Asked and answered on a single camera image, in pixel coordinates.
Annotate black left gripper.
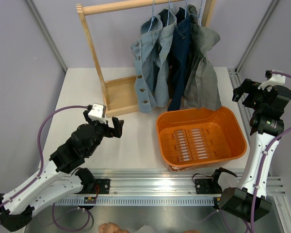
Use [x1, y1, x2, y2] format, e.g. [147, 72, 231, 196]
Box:
[84, 111, 124, 157]

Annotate grey pleated skirt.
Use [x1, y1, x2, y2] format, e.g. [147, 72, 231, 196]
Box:
[183, 4, 222, 111]

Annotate dark blue denim garment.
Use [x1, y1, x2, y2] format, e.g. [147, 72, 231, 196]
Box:
[168, 7, 191, 111]

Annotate light denim jacket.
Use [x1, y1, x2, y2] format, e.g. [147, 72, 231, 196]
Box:
[131, 16, 163, 113]

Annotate light blue denim skirt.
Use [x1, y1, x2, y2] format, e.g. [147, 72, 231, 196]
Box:
[154, 8, 177, 107]

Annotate light blue grey-skirt hanger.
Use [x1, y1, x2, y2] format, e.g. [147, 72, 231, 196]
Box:
[190, 0, 205, 26]

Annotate light blue dark-denim hanger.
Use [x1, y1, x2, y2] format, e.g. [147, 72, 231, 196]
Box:
[184, 0, 188, 18]

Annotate light blue jacket hanger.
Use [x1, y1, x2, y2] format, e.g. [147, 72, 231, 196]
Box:
[147, 0, 157, 33]

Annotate light blue skirt hanger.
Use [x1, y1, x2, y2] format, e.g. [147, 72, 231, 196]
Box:
[166, 0, 171, 26]

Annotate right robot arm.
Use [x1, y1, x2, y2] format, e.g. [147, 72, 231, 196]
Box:
[210, 77, 291, 224]

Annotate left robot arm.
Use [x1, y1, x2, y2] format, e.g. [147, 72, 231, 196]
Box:
[0, 117, 124, 232]

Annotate person left hand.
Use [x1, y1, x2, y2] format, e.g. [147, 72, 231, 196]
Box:
[98, 222, 128, 233]

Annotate wooden clothes rack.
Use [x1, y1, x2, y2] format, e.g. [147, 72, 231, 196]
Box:
[76, 0, 209, 117]

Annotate orange plastic basket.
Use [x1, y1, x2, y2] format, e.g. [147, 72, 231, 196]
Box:
[156, 107, 247, 172]

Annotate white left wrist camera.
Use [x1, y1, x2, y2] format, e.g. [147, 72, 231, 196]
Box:
[83, 103, 107, 124]

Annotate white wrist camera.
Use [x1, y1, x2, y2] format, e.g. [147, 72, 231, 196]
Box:
[258, 70, 286, 90]
[83, 103, 107, 124]

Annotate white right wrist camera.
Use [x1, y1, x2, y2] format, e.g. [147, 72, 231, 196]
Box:
[258, 70, 286, 90]

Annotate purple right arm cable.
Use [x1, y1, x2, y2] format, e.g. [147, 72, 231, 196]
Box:
[251, 71, 291, 233]

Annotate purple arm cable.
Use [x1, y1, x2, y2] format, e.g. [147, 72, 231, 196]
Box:
[251, 71, 291, 233]
[0, 105, 89, 224]

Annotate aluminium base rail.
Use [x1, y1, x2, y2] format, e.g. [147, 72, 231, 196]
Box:
[26, 168, 286, 207]

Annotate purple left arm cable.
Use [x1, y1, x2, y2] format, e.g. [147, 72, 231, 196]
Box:
[0, 105, 89, 224]

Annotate aluminium corner post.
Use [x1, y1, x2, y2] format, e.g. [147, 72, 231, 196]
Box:
[24, 0, 68, 73]
[235, 0, 280, 74]

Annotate left aluminium corner post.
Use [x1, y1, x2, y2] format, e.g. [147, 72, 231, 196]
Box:
[24, 0, 68, 73]

